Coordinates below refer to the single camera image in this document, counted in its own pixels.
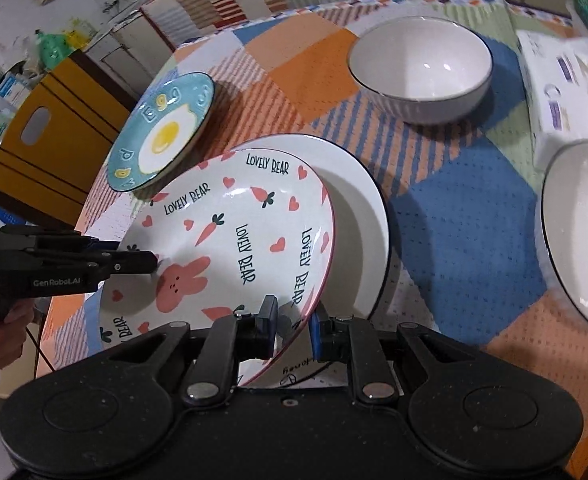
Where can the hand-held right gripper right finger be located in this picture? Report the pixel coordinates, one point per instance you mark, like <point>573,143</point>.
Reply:
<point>315,334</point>

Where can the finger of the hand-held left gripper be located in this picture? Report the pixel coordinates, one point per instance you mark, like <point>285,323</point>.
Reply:
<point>129,262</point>
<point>99,246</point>

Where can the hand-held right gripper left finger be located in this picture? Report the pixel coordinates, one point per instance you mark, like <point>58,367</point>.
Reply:
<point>270,321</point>

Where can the white plate with bunny print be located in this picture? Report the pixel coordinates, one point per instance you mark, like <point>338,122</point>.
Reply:
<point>214,260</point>

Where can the plain white plate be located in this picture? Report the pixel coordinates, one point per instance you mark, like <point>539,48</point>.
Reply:
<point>355,240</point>

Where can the blue plate with egg print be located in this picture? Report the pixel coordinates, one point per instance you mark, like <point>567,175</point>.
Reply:
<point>166,132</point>

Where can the white bowl with dark rim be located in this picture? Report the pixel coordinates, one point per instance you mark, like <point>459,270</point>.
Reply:
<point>419,62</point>
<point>585,240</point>

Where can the blue plastic basket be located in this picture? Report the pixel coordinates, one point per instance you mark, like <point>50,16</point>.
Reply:
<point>6,217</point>

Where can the yellow wooden chair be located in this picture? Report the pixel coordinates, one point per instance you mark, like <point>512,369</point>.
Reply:
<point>69,130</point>

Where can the blue white box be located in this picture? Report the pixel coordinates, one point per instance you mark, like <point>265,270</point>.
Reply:
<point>9,105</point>

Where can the green plastic bag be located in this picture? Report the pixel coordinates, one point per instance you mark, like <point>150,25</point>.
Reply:
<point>56,50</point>

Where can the white tissue pack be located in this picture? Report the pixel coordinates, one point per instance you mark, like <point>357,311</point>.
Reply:
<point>549,95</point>

